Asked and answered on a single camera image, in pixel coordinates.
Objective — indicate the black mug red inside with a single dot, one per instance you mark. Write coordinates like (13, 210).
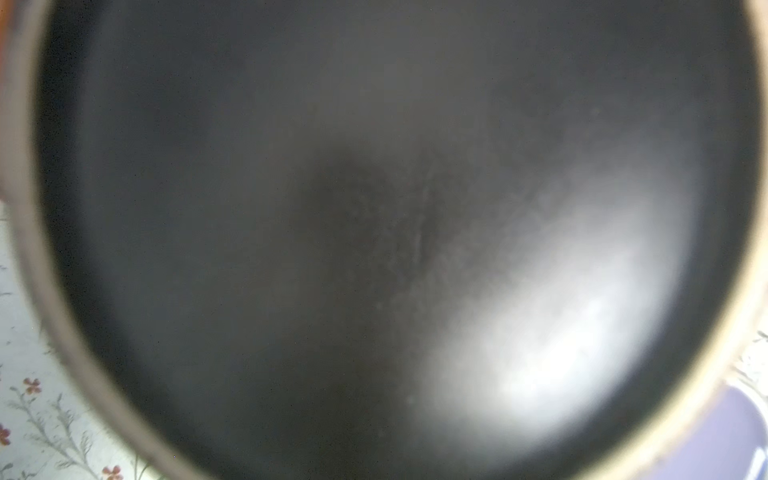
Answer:
(391, 239)

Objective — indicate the purple mug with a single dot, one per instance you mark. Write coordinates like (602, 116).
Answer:
(730, 443)

